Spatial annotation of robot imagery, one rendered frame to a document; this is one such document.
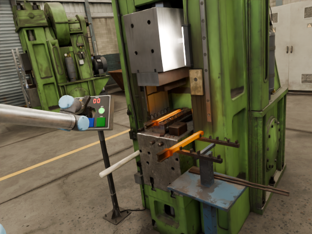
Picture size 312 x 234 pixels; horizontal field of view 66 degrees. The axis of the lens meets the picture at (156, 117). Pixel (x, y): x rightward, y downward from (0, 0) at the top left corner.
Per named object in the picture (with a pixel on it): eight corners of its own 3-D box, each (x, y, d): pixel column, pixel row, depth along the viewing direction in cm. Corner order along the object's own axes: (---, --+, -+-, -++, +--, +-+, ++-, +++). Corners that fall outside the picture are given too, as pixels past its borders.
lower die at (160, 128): (165, 134, 174) (163, 123, 172) (144, 131, 187) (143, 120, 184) (194, 117, 205) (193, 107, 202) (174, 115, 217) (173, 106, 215)
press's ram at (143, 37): (174, 71, 153) (167, 3, 142) (131, 73, 177) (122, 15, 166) (204, 62, 184) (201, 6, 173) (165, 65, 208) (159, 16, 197)
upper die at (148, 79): (159, 86, 164) (157, 72, 162) (138, 86, 177) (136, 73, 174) (191, 75, 195) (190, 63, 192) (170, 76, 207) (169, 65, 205)
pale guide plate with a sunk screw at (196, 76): (202, 95, 159) (200, 69, 154) (191, 94, 165) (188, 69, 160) (204, 94, 161) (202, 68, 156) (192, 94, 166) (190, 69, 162)
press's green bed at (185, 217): (188, 248, 187) (183, 197, 174) (151, 230, 210) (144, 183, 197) (218, 208, 227) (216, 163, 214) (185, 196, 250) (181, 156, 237)
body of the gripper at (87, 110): (83, 119, 175) (74, 115, 164) (84, 107, 177) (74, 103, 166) (93, 118, 173) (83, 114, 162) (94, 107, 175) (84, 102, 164)
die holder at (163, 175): (183, 197, 173) (177, 140, 161) (144, 183, 197) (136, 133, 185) (216, 163, 214) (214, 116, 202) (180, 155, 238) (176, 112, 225)
